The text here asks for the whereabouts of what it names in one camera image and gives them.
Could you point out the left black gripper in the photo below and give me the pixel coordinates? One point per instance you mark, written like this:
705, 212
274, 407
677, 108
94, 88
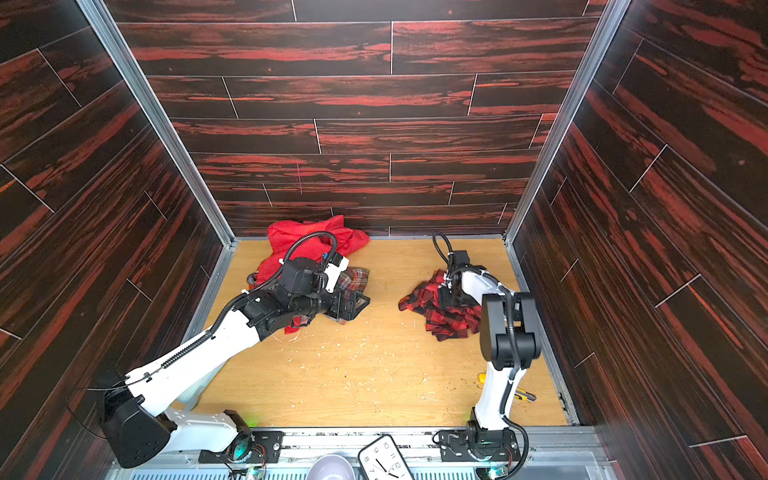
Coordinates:
343, 303

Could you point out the multicolour plaid flannel shirt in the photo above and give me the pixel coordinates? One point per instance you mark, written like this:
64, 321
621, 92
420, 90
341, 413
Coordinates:
355, 279

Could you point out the red black buffalo check shirt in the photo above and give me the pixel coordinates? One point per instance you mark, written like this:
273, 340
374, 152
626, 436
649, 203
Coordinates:
448, 314

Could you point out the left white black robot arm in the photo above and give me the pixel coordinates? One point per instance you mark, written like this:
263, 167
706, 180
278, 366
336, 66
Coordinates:
137, 416

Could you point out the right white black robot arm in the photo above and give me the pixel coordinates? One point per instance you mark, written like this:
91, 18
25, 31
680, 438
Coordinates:
507, 343

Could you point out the white analog clock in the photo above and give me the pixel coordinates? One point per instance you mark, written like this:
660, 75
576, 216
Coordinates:
382, 460

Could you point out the white round bowl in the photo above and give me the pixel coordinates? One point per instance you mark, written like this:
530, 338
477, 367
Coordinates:
331, 467

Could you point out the yellow utility knife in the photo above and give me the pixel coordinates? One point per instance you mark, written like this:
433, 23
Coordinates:
520, 394

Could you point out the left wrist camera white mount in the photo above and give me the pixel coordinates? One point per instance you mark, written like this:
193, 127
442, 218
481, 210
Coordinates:
336, 264

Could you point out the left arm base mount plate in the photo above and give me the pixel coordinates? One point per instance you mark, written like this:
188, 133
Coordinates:
263, 447

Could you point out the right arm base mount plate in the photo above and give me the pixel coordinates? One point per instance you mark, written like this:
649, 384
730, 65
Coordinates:
463, 445

